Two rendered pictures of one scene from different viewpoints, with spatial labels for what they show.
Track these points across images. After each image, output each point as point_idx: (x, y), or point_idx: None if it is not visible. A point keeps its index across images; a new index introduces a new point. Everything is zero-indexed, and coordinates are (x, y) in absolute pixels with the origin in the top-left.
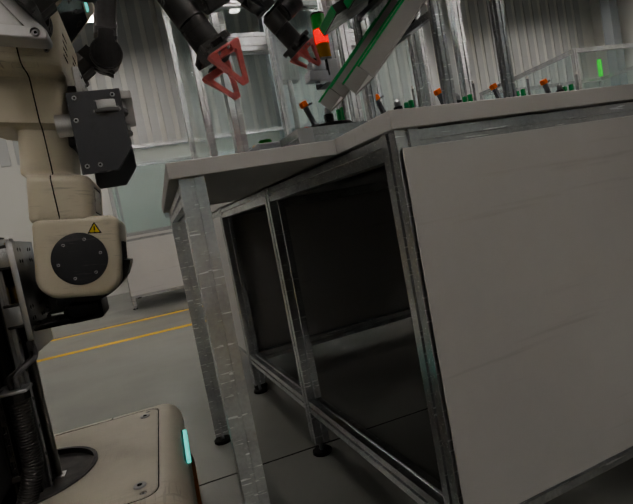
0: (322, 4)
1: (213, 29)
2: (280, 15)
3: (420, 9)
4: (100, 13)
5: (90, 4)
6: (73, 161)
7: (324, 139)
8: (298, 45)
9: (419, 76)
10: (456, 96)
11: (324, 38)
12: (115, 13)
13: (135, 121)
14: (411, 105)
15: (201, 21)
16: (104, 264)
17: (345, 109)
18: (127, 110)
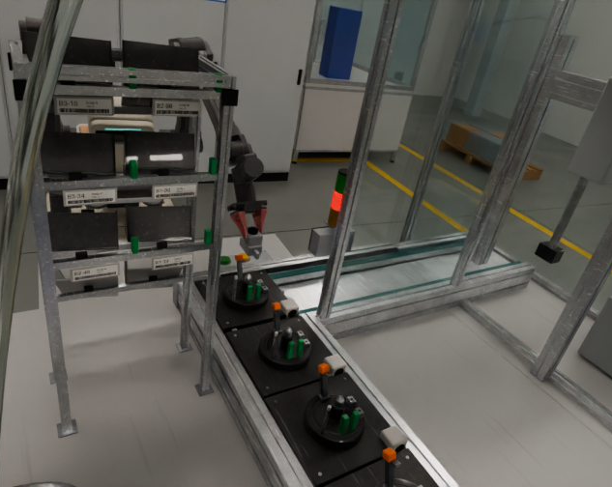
0: (349, 165)
1: (53, 207)
2: (235, 176)
3: (58, 288)
4: (177, 119)
5: (137, 128)
6: (108, 210)
7: (181, 298)
8: (239, 210)
9: (204, 329)
10: (335, 398)
11: (333, 205)
12: (182, 122)
13: (148, 201)
14: (287, 348)
15: (49, 201)
16: None
17: (233, 291)
18: (94, 208)
